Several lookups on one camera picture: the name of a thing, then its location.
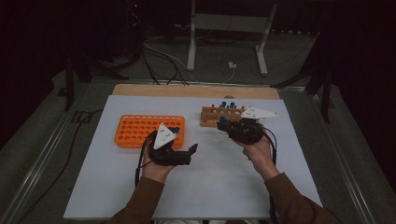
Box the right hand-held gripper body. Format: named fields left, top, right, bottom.
left=227, top=106, right=279, bottom=146

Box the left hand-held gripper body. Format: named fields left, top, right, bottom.
left=148, top=123, right=191, bottom=166

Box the wooden test tube rack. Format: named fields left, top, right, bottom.
left=199, top=105, right=250, bottom=128

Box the orange plastic test tube rack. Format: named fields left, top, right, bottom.
left=114, top=114, right=186, bottom=149

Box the person's left hand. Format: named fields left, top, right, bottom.
left=142, top=150, right=176, bottom=184

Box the person's right hand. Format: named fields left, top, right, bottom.
left=233, top=136, right=279, bottom=181

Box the white table mat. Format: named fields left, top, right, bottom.
left=64, top=94, right=323, bottom=220

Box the black tripod stand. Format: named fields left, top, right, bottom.
left=270, top=62, right=332, bottom=124
left=64, top=50, right=129, bottom=112

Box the grey metal stand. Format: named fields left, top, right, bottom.
left=186, top=0, right=279, bottom=77

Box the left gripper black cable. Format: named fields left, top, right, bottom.
left=134, top=130, right=158, bottom=189

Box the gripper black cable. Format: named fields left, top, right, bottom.
left=134, top=130, right=158, bottom=189
left=262, top=126, right=278, bottom=224

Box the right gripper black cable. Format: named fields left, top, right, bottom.
left=262, top=126, right=278, bottom=224

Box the white plug cable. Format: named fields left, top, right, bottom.
left=221, top=66, right=237, bottom=85

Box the white floor cable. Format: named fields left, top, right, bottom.
left=143, top=41, right=200, bottom=83

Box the aluminium floor rail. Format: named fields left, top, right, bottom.
left=0, top=81, right=92, bottom=224
left=306, top=90, right=376, bottom=224

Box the thin black floor cable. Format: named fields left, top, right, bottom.
left=17, top=108, right=105, bottom=224

